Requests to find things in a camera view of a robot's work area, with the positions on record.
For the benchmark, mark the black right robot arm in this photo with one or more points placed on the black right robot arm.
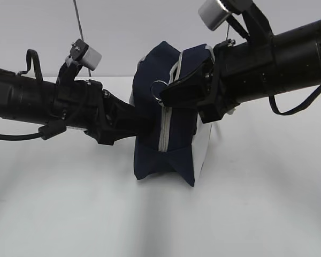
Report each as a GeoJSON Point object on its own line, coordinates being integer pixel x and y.
{"type": "Point", "coordinates": [285, 62]}

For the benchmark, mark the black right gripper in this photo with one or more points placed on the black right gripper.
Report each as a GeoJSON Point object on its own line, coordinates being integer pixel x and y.
{"type": "Point", "coordinates": [237, 74]}

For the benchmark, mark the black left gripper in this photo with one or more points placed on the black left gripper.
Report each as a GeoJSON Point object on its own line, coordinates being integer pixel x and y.
{"type": "Point", "coordinates": [86, 105]}

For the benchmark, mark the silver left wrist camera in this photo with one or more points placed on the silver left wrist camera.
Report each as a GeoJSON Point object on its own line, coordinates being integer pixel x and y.
{"type": "Point", "coordinates": [83, 54]}

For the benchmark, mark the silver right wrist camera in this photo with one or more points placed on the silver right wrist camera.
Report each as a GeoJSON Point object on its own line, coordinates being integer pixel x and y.
{"type": "Point", "coordinates": [214, 12]}

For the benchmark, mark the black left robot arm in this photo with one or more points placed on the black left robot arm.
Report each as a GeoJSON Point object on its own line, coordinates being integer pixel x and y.
{"type": "Point", "coordinates": [30, 100]}

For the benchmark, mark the navy blue lunch bag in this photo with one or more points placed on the navy blue lunch bag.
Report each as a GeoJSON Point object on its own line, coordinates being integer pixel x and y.
{"type": "Point", "coordinates": [179, 140]}

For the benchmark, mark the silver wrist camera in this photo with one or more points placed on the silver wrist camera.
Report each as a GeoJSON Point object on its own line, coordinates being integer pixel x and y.
{"type": "Point", "coordinates": [214, 12]}
{"type": "Point", "coordinates": [83, 54]}

